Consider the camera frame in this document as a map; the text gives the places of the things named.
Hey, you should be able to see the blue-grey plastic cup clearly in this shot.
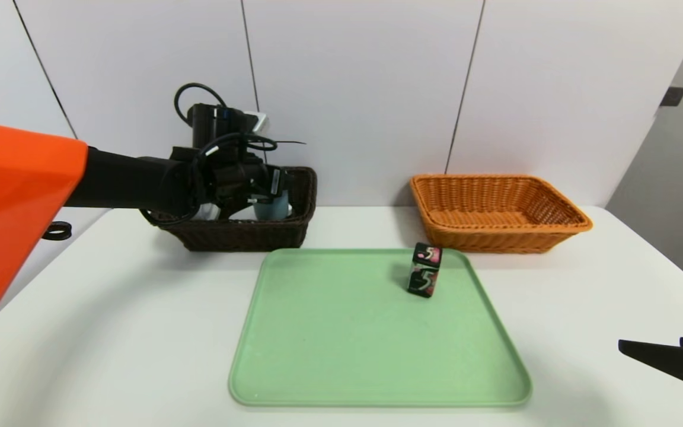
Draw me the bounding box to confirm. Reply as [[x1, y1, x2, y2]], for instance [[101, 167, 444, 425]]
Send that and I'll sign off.
[[253, 190, 292, 221]]

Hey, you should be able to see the black snack box pink print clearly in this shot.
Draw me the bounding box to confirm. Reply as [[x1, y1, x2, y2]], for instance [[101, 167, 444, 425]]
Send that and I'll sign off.
[[407, 242, 443, 298]]

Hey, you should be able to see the dark brown wicker basket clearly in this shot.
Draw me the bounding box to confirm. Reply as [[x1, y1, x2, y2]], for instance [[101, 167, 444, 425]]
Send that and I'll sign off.
[[140, 166, 318, 253]]

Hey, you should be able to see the orange wicker basket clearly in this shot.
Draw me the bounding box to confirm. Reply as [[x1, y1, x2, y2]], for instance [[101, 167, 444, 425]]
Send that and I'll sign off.
[[409, 173, 593, 255]]

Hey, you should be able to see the light green plastic tray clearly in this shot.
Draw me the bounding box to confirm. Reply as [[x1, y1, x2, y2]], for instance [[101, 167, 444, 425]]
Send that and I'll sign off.
[[228, 248, 533, 407]]

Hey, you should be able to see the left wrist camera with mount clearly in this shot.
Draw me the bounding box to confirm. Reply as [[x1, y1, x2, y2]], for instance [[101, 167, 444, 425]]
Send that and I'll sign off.
[[187, 103, 271, 152]]

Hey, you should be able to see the black braided cable sleeve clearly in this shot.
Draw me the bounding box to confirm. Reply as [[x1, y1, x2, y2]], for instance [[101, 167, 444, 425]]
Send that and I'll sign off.
[[42, 221, 74, 241]]

